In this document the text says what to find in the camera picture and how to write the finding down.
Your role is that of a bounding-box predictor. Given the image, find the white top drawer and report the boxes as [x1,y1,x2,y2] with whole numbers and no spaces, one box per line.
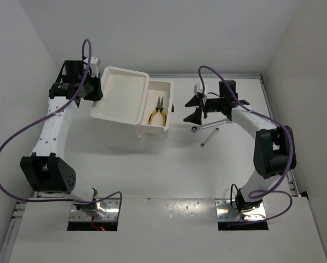
[140,80,174,135]

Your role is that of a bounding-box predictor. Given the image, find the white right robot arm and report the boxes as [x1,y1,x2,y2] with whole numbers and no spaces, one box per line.
[184,80,296,211]

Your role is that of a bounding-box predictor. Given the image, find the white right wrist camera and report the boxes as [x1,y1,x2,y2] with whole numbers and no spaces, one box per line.
[193,83,208,99]

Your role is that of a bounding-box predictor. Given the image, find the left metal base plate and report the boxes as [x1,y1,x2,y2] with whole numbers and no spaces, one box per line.
[69,198,121,223]

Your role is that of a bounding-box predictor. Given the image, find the white drawer cabinet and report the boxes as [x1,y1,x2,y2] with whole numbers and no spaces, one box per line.
[90,66,150,152]

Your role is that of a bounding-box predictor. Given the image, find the large ratchet wrench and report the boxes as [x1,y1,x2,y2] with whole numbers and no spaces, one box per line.
[191,118,232,133]

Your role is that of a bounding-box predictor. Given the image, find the aluminium frame rail left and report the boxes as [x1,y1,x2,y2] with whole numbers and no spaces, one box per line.
[0,201,27,263]

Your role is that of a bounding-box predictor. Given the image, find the yellow needle nose pliers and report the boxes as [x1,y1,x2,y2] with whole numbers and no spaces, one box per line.
[148,96,167,126]

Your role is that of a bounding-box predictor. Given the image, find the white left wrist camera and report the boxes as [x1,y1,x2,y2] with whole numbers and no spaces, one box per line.
[83,56,101,77]

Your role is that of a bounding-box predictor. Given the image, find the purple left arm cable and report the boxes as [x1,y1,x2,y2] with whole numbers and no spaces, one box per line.
[0,39,122,203]

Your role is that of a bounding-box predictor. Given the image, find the small combination wrench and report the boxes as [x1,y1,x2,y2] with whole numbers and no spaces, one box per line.
[200,128,219,147]

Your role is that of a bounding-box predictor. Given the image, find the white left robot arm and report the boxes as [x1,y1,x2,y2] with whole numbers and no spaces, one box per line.
[20,56,102,203]

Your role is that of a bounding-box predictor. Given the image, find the white front cover board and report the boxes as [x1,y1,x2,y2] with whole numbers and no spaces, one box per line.
[9,198,326,262]

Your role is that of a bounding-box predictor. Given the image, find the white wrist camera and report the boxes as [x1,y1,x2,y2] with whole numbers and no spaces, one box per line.
[83,56,101,77]
[193,83,208,99]

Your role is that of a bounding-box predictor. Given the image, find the metal base plate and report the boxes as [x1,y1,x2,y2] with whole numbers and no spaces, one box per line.
[69,198,121,223]
[215,199,267,222]

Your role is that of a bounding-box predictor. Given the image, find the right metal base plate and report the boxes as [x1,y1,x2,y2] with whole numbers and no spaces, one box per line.
[215,199,267,222]

